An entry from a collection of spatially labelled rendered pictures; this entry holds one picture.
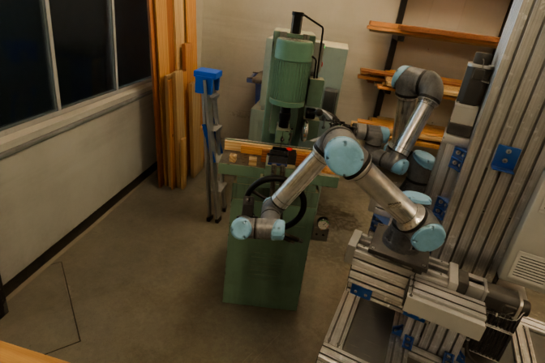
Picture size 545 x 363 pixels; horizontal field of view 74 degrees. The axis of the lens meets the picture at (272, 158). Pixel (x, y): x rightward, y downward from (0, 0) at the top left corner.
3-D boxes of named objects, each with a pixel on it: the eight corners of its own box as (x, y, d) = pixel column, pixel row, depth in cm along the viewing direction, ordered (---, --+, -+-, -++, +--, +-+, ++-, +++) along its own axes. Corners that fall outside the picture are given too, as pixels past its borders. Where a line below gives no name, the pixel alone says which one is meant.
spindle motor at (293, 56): (268, 106, 174) (276, 38, 162) (269, 97, 190) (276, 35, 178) (304, 110, 174) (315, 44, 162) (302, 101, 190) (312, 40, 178)
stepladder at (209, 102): (201, 222, 288) (189, 71, 243) (211, 206, 311) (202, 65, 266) (221, 224, 286) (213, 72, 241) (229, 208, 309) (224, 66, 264)
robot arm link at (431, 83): (458, 83, 162) (405, 179, 164) (435, 77, 169) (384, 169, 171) (452, 70, 153) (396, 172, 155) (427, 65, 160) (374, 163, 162)
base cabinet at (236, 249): (221, 302, 214) (229, 198, 186) (233, 243, 267) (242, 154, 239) (297, 312, 214) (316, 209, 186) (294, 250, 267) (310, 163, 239)
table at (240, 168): (213, 181, 172) (214, 170, 170) (224, 156, 200) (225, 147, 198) (340, 198, 173) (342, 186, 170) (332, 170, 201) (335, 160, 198)
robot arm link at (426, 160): (422, 185, 178) (431, 160, 172) (399, 174, 187) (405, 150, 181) (435, 180, 185) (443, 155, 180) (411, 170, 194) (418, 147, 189)
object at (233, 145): (224, 149, 194) (225, 140, 192) (225, 147, 196) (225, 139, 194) (335, 163, 195) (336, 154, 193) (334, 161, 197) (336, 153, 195)
